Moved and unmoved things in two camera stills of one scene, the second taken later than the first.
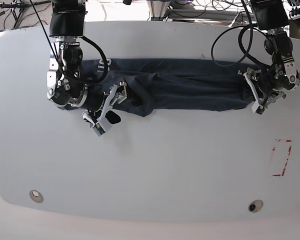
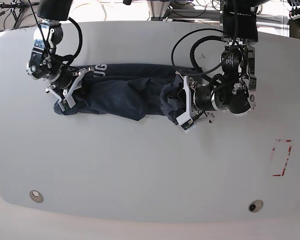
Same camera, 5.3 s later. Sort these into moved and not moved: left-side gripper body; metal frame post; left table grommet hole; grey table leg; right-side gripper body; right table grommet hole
Moved: right-side gripper body; left-side gripper body
Not moved: metal frame post; right table grommet hole; left table grommet hole; grey table leg
